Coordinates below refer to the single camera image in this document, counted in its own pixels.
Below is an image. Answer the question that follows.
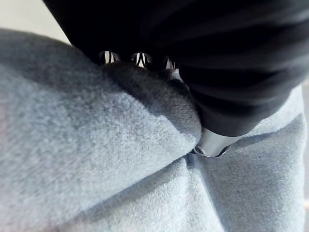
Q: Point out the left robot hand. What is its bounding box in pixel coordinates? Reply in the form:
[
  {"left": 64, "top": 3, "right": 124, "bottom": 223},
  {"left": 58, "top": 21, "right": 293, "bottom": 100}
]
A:
[{"left": 42, "top": 0, "right": 309, "bottom": 158}]

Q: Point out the light blue fabric cushion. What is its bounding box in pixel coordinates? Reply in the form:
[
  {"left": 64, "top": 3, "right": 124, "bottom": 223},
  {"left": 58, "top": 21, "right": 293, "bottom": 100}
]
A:
[{"left": 0, "top": 28, "right": 307, "bottom": 232}]

